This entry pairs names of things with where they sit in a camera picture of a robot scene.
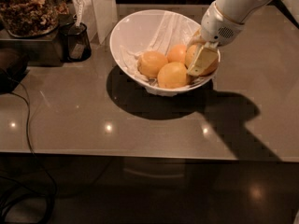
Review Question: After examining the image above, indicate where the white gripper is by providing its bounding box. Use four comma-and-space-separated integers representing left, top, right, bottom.
186, 1, 246, 77

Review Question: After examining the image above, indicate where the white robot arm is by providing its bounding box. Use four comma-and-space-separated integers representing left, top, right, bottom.
187, 0, 299, 77

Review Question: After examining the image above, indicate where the white cloth in bowl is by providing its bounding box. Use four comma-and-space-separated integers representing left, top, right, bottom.
119, 10, 216, 97

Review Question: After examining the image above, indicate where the white ceramic bowl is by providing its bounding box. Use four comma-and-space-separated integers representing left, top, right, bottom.
108, 9, 221, 97

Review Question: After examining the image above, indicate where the white panel behind bowl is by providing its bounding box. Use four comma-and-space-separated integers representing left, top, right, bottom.
81, 0, 118, 44

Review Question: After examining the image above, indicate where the orange back centre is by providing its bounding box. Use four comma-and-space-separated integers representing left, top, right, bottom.
167, 44, 186, 63

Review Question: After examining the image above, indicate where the orange front centre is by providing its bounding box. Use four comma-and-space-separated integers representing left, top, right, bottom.
157, 62, 191, 89

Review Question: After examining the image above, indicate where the orange left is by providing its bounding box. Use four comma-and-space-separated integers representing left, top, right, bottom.
137, 51, 168, 78

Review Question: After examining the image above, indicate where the white utensil in cup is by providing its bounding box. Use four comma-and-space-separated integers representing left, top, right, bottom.
75, 0, 84, 28

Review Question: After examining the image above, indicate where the grey metal box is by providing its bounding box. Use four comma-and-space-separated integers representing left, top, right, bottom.
0, 29, 67, 67

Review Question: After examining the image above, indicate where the glass jar of nuts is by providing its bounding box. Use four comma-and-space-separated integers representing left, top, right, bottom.
0, 0, 59, 38

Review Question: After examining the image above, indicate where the dark round object left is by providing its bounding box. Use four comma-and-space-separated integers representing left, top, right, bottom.
0, 49, 29, 93

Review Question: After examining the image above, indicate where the black cable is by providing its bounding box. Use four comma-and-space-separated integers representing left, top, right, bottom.
0, 75, 59, 224

